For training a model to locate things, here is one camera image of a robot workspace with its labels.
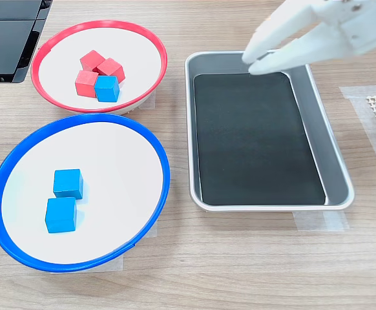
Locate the blue cube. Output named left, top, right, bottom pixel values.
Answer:
left=94, top=75, right=121, bottom=103
left=52, top=169, right=84, bottom=200
left=45, top=196, right=78, bottom=234

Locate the clear tape strip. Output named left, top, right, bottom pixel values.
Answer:
left=339, top=85, right=376, bottom=191
left=50, top=251, right=125, bottom=274
left=293, top=211, right=350, bottom=232
left=132, top=87, right=157, bottom=112

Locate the black mat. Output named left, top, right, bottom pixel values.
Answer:
left=193, top=72, right=327, bottom=206

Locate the steel tray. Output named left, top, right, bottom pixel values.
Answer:
left=184, top=49, right=356, bottom=213

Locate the red cube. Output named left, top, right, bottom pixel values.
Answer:
left=79, top=49, right=107, bottom=74
left=96, top=57, right=126, bottom=83
left=74, top=70, right=100, bottom=98

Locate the blue-rimmed white plate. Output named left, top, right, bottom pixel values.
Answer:
left=0, top=113, right=171, bottom=274

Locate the red-rimmed white plate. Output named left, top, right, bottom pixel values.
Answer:
left=30, top=19, right=169, bottom=116

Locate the black flat device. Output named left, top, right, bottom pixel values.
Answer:
left=0, top=0, right=54, bottom=84

